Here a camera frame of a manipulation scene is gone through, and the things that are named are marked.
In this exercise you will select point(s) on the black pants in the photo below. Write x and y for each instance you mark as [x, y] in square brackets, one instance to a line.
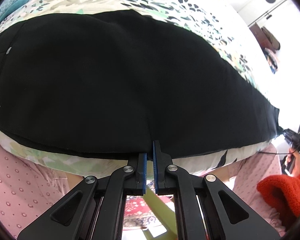
[108, 85]

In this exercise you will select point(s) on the red fuzzy sleeve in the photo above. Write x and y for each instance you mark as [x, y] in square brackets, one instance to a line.
[281, 192]

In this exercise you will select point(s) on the red patterned rug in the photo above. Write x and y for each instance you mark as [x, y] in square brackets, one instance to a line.
[138, 215]

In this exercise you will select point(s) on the floral bed sheet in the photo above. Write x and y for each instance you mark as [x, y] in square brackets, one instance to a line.
[214, 21]

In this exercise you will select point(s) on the person's hand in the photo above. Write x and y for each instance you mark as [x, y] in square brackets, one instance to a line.
[296, 169]

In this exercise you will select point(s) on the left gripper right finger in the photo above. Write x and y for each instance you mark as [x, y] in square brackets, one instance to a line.
[205, 208]

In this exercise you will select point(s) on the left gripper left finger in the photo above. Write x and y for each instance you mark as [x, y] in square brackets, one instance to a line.
[94, 208]

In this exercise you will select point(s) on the clothes pile on basket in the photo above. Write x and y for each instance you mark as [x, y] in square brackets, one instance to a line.
[271, 59]

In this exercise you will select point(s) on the dark wooden cabinet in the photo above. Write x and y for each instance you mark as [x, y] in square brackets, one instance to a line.
[261, 37]

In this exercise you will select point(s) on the olive folded cloth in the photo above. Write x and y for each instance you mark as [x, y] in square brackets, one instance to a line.
[272, 39]

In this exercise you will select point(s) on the pink dotted pajama pants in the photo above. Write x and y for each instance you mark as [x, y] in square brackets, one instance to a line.
[26, 191]

